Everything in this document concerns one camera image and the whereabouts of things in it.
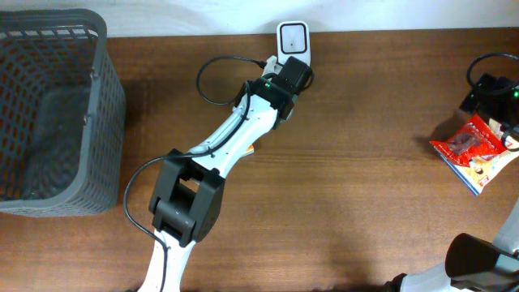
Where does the red candy bag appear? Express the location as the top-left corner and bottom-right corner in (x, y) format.
(430, 115), (506, 167)

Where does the yellow snack bag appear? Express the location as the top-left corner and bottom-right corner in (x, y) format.
(435, 138), (518, 196)

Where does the orange tissue pack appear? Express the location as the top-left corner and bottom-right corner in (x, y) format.
(243, 145), (255, 156)

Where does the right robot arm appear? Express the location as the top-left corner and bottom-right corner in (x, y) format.
(383, 74), (518, 291)

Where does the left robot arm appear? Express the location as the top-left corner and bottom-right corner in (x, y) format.
(140, 74), (304, 291)

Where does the white barcode scanner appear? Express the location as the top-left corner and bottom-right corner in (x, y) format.
(277, 20), (311, 66)

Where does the dark grey plastic basket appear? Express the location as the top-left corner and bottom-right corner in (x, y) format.
(1, 9), (126, 217)

